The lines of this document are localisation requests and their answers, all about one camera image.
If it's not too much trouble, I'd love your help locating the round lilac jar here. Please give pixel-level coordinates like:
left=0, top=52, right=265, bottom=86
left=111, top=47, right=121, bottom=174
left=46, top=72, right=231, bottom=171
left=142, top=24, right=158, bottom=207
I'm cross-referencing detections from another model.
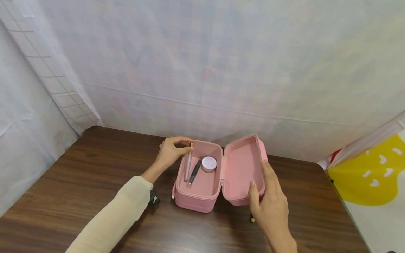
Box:
left=201, top=156, right=218, bottom=174

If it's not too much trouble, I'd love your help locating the black cosmetic pencil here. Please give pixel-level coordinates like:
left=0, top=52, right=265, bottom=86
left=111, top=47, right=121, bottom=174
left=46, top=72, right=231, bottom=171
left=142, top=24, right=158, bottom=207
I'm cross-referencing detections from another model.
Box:
left=188, top=158, right=203, bottom=186

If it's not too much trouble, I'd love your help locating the person's right hand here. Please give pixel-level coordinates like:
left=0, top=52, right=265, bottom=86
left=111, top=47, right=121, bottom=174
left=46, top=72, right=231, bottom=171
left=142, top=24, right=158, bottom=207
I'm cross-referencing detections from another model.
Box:
left=248, top=160, right=294, bottom=244

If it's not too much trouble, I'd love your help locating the person's left hand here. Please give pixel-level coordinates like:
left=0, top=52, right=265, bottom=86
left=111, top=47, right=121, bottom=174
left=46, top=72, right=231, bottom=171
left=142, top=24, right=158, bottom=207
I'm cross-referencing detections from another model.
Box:
left=154, top=136, right=194, bottom=173

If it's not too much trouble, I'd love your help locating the person's left forearm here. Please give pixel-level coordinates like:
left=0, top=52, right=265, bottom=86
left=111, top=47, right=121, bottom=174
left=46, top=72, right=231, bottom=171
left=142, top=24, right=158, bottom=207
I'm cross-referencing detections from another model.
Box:
left=65, top=164, right=164, bottom=253

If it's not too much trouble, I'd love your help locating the person's right forearm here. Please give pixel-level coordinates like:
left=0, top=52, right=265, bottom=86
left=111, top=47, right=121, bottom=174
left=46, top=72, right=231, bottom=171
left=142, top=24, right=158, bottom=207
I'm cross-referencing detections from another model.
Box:
left=268, top=235, right=298, bottom=253

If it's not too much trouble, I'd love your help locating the black wrist band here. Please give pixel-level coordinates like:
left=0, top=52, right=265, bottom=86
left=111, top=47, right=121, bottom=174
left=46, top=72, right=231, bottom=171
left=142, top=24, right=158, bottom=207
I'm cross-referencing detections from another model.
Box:
left=148, top=189, right=161, bottom=210

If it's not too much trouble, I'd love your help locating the pink cosmetic case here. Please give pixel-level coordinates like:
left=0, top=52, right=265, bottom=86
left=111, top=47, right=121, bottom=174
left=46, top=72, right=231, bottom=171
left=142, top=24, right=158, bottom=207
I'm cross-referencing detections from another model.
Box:
left=171, top=135, right=269, bottom=214

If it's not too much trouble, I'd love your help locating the pink tube with gold cap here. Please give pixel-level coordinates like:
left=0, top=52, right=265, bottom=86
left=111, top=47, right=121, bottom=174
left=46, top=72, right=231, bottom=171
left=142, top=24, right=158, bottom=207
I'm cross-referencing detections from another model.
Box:
left=184, top=142, right=194, bottom=183

